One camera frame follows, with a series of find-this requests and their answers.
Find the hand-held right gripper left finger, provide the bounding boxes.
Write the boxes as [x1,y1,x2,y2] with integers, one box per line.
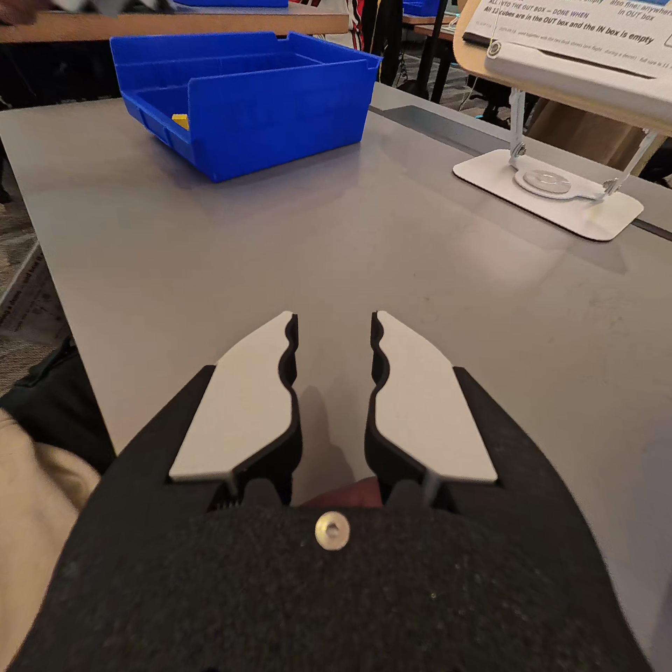
[168,311,305,507]

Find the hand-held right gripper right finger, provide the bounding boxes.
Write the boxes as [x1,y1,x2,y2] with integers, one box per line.
[364,310,499,509]

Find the person's black trousers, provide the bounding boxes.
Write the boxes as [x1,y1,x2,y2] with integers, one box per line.
[0,336,117,473]

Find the person's cream sweater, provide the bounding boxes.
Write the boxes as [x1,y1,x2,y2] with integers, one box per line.
[0,407,102,667]

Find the printed floor sheet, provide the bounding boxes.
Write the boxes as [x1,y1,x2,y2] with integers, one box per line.
[0,247,71,344]

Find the wooden document stand white base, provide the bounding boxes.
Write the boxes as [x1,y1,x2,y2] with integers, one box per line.
[451,0,672,242]

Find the wooden edged table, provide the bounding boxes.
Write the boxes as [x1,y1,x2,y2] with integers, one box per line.
[0,10,350,44]

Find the printed instruction sheet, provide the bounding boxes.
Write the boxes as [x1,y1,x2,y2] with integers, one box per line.
[463,0,672,74]

